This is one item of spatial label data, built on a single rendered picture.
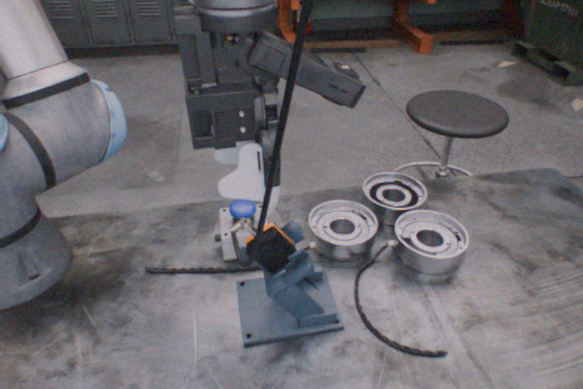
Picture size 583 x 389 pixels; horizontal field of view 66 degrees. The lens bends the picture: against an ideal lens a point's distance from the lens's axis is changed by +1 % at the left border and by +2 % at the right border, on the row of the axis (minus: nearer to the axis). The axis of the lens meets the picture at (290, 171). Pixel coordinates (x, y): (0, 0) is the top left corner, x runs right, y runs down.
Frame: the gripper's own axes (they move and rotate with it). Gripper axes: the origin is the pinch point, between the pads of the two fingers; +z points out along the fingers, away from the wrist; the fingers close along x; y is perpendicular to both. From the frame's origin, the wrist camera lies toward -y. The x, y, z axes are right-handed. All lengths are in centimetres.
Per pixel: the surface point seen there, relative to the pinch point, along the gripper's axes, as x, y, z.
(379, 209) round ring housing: -13.2, -19.5, 16.3
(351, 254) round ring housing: -5.5, -12.3, 17.2
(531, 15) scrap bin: -273, -249, 69
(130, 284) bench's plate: -8.1, 19.1, 18.9
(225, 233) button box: -10.8, 5.3, 14.5
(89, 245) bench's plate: -17.6, 26.1, 18.8
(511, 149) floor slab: -144, -155, 101
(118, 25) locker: -337, 67, 72
